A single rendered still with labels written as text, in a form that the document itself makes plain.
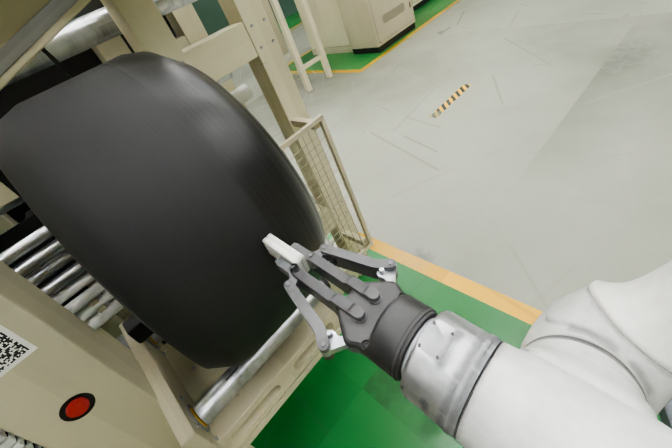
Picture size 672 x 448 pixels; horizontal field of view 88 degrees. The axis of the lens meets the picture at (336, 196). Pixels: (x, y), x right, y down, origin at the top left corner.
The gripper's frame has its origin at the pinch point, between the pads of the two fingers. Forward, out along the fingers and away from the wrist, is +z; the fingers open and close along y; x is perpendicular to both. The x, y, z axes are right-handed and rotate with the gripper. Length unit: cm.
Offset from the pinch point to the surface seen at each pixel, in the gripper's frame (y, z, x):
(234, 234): 2.9, 5.0, -4.0
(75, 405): 33.3, 20.5, 15.2
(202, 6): -459, 923, 141
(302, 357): 4.2, 8.8, 38.3
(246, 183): -2.4, 6.8, -7.7
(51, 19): -4, 67, -25
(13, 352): 31.6, 22.9, 2.3
